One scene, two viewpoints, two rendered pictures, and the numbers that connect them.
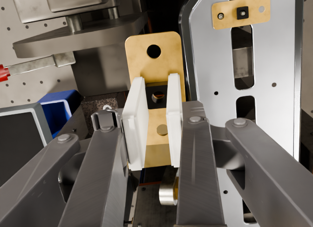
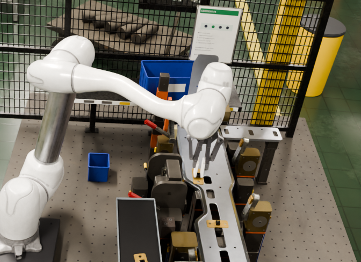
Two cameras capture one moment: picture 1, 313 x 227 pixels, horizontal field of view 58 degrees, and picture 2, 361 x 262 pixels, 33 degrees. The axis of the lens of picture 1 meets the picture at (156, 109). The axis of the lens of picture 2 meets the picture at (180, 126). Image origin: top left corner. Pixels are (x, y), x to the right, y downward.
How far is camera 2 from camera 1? 2.13 m
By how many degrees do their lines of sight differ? 78
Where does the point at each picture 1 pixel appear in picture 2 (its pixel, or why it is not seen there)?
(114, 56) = (173, 211)
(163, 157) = (189, 244)
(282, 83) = (238, 247)
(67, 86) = not seen: outside the picture
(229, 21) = (213, 225)
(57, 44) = (169, 181)
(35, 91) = not seen: outside the picture
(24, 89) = not seen: outside the picture
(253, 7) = (222, 222)
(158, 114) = (197, 179)
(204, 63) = (204, 237)
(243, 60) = (221, 240)
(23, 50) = (159, 182)
